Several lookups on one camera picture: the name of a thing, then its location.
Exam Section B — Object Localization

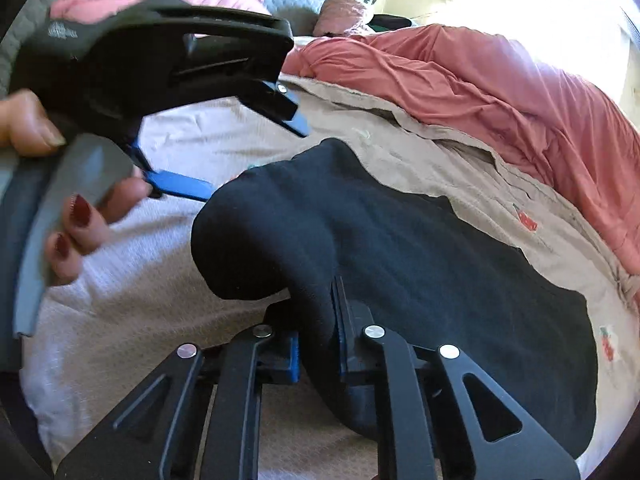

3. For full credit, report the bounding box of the black sweater with orange cuffs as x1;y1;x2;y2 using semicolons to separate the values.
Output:
191;137;600;462

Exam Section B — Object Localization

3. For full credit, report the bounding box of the mauve pillow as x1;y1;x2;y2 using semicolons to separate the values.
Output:
316;0;375;39

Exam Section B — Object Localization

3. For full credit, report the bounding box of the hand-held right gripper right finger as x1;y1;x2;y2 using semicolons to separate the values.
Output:
330;276;582;480

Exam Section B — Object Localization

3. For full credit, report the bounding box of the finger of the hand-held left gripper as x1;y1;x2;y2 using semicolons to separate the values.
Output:
235;80;312;139
125;141;217;204

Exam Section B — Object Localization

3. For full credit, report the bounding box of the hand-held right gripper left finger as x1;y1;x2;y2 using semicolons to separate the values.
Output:
54;302;302;480

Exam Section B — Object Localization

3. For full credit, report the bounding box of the dark green cloth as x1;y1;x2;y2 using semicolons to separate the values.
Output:
370;12;418;30

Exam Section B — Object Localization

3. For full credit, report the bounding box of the white textured bedsheet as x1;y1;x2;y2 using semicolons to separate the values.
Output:
20;175;386;480

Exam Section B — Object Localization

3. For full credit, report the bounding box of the person's left hand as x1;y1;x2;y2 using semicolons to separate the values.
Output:
0;89;153;287

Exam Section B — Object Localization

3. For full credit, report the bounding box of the beige strawberry print blanket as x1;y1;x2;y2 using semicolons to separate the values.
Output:
135;76;640;478

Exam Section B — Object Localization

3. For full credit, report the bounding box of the salmon duvet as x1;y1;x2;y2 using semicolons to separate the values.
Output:
281;22;640;277

